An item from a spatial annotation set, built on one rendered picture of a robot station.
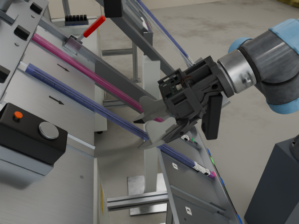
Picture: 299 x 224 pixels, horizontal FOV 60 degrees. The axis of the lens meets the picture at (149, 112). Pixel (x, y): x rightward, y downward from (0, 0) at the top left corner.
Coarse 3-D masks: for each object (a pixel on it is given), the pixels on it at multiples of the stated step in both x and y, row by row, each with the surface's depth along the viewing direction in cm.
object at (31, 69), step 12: (36, 72) 42; (48, 84) 43; (60, 84) 44; (72, 96) 45; (84, 96) 47; (96, 108) 48; (120, 120) 51; (132, 132) 53; (144, 132) 55; (180, 156) 60
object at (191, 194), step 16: (176, 144) 67; (192, 144) 74; (160, 160) 56; (176, 160) 60; (176, 176) 55; (192, 176) 61; (208, 176) 66; (176, 192) 51; (192, 192) 55; (208, 192) 61; (176, 208) 47; (192, 208) 51; (208, 208) 56; (224, 208) 60
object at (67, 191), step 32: (32, 64) 44; (64, 64) 52; (32, 96) 39; (64, 96) 45; (64, 128) 39; (0, 160) 28; (64, 160) 35; (0, 192) 26; (32, 192) 28; (64, 192) 31
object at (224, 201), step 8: (192, 128) 82; (192, 136) 80; (200, 136) 79; (200, 144) 76; (200, 152) 75; (208, 160) 71; (208, 168) 70; (216, 176) 67; (216, 184) 66; (216, 192) 64; (224, 192) 63; (224, 200) 62; (232, 208) 60; (232, 216) 58
